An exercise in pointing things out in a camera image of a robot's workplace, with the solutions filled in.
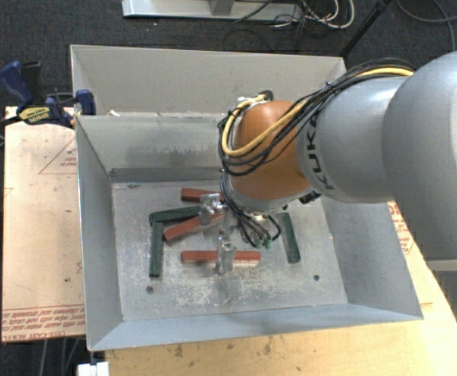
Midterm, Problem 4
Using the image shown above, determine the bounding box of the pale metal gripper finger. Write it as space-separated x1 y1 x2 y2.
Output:
214 229 238 277
199 193 227 227

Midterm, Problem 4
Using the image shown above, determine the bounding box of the red-brown flat block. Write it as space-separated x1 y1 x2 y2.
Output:
162 213 225 244
180 249 262 266
180 187 226 204

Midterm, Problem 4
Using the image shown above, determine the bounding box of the dark green flat block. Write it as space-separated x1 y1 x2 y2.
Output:
280 211 302 265
148 221 165 278
148 205 205 227

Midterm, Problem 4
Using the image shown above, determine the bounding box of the grey metal bin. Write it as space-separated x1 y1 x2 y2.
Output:
70 44 424 353

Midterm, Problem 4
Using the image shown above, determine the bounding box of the black cylinder on white bracket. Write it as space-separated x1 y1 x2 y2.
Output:
297 191 322 206

